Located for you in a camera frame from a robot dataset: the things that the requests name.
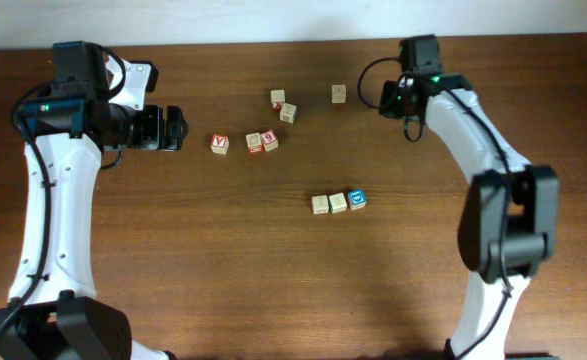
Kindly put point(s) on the blue letter D block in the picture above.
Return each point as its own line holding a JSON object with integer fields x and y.
{"x": 356, "y": 199}

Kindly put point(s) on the red number 6 block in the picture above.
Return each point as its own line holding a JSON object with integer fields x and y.
{"x": 269, "y": 140}

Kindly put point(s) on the letter K wooden block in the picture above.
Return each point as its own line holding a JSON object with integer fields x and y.
{"x": 288, "y": 113}

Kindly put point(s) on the red letter A block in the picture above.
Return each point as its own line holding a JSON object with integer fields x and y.
{"x": 219, "y": 144}

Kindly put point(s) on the green sided wooden block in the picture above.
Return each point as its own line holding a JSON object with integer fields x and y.
{"x": 337, "y": 202}

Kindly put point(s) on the green sided far block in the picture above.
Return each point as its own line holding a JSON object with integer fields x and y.
{"x": 338, "y": 94}

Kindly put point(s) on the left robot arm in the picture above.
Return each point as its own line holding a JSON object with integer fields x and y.
{"x": 94, "y": 104}

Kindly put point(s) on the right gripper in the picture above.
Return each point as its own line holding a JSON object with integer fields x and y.
{"x": 387, "y": 93}

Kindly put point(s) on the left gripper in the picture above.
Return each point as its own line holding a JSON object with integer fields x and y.
{"x": 155, "y": 139}

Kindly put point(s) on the letter E wooden block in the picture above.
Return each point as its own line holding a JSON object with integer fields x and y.
{"x": 277, "y": 98}

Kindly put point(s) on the number 1 wooden block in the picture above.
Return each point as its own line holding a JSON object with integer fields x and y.
{"x": 320, "y": 204}

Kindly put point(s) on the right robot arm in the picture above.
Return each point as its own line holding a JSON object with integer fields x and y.
{"x": 509, "y": 220}

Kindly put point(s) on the snail picture wooden block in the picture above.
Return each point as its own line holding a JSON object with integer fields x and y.
{"x": 254, "y": 142}

